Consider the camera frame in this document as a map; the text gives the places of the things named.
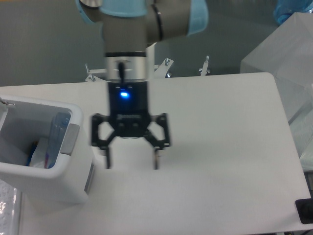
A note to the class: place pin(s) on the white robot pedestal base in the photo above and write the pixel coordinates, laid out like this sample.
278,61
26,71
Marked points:
154,70

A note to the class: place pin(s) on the clear blue plastic bottle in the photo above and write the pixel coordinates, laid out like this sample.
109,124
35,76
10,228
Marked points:
57,132

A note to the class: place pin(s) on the blue water jug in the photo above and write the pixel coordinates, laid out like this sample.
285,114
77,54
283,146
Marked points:
285,8

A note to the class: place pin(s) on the white trash can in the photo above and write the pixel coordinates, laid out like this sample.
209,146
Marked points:
24,120

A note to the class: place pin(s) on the metal table clamp bolt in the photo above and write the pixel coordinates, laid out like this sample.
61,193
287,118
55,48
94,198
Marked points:
204,70

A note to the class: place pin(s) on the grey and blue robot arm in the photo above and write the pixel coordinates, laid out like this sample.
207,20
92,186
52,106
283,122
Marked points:
128,28

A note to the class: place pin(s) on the blue yellow snack packet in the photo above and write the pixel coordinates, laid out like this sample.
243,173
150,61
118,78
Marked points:
31,152

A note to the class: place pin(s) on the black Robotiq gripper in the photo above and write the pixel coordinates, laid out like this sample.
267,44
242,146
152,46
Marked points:
128,110

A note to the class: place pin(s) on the frosted plastic storage box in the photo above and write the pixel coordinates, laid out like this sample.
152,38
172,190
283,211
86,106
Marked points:
287,54

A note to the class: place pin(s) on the white green wrapper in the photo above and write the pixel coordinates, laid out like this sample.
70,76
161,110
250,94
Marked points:
38,158

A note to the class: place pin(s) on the black device at table edge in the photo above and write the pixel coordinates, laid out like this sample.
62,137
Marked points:
305,210

